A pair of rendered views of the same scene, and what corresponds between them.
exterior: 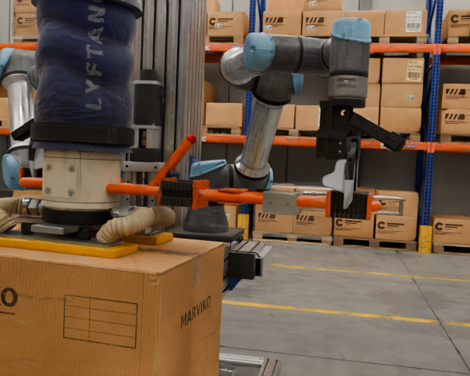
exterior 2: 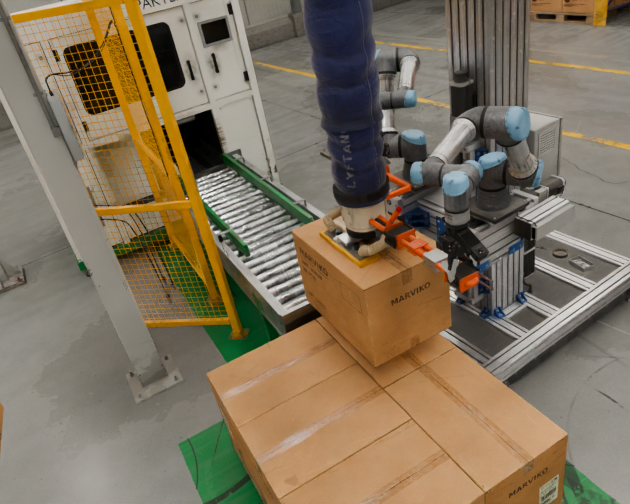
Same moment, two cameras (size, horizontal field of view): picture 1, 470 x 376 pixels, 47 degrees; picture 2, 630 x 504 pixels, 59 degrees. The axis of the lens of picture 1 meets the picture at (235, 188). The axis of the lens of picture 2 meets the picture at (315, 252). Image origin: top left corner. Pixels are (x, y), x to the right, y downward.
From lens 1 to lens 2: 1.50 m
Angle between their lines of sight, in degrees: 56
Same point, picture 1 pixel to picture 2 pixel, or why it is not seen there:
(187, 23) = (489, 29)
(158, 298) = (365, 299)
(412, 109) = not seen: outside the picture
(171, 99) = (481, 92)
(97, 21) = (345, 142)
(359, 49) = (451, 200)
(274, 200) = (427, 261)
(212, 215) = (489, 199)
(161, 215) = not seen: hidden behind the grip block
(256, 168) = (518, 172)
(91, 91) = (349, 178)
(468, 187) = not seen: outside the picture
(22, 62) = (383, 63)
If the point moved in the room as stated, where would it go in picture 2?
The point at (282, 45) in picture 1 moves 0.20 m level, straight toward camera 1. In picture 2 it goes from (427, 176) to (383, 202)
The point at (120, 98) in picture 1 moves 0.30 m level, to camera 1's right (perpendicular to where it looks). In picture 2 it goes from (367, 177) to (434, 194)
